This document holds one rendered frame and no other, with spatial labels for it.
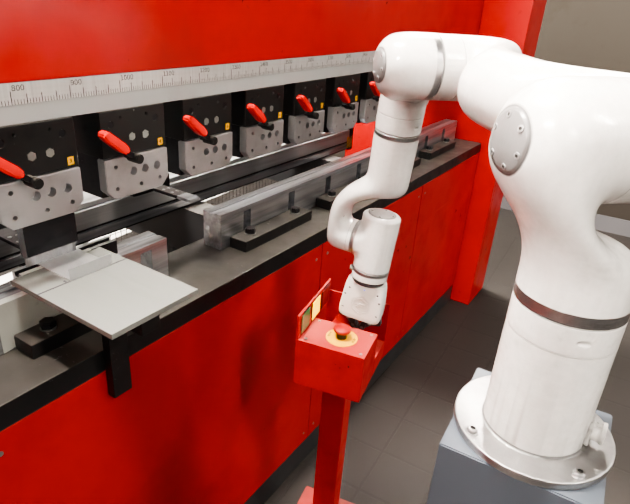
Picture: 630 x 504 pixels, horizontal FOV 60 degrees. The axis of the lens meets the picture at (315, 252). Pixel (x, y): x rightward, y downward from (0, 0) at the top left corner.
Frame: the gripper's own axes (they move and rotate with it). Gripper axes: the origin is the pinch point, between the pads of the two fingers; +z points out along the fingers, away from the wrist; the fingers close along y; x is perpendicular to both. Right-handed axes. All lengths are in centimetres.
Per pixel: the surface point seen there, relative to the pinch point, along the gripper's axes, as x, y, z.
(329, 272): 30.6, -18.2, 3.8
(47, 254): -43, -50, -23
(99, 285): -46, -36, -23
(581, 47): 337, 45, -57
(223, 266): -8.3, -33.1, -10.8
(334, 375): -15.0, 0.2, 2.5
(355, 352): -13.6, 3.4, -4.4
